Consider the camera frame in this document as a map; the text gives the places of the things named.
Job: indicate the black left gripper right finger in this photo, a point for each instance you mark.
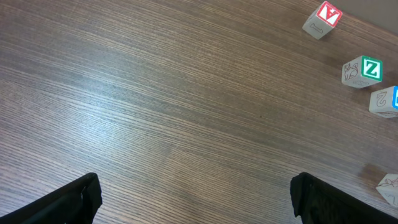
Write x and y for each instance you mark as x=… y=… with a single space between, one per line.
x=317 y=202

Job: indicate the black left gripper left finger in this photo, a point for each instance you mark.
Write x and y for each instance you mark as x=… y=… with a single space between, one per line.
x=76 y=202

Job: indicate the red I wooden block upper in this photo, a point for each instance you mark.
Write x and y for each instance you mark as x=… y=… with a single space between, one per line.
x=388 y=189

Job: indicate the blue wooden block left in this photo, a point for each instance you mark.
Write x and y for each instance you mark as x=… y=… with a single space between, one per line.
x=384 y=102

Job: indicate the green Z wooden block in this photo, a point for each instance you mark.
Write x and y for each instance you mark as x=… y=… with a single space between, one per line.
x=362 y=72

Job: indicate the red Y wooden block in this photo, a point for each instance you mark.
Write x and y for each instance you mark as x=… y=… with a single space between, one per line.
x=322 y=20

